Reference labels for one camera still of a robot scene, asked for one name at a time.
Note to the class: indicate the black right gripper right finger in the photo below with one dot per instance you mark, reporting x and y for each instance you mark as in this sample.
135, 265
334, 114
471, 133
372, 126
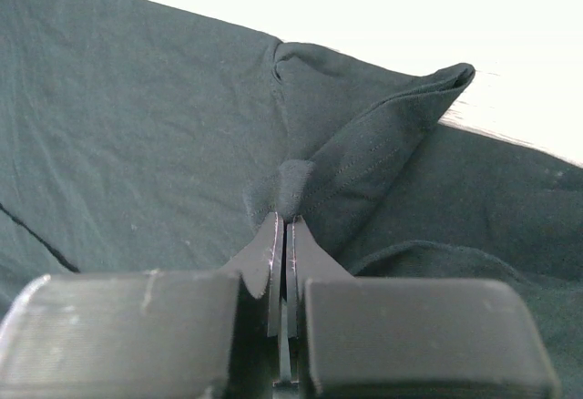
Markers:
407, 337

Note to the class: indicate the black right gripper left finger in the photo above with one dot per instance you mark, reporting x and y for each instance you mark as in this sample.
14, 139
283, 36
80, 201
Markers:
150, 334

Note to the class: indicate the black t shirt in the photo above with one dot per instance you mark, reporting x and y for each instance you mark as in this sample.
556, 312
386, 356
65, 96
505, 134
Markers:
136, 136

